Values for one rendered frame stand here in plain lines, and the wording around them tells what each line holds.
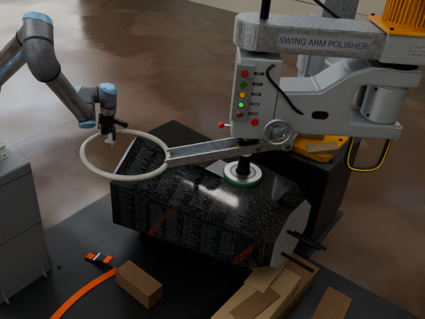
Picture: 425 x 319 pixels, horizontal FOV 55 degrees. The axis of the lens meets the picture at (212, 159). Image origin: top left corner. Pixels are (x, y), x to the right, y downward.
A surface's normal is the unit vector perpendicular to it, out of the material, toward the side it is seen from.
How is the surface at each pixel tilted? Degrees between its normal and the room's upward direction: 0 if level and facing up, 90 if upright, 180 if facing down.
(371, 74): 90
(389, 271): 0
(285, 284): 0
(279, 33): 90
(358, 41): 90
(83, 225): 0
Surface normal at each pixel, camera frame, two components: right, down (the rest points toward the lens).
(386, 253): 0.07, -0.84
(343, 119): 0.00, 0.55
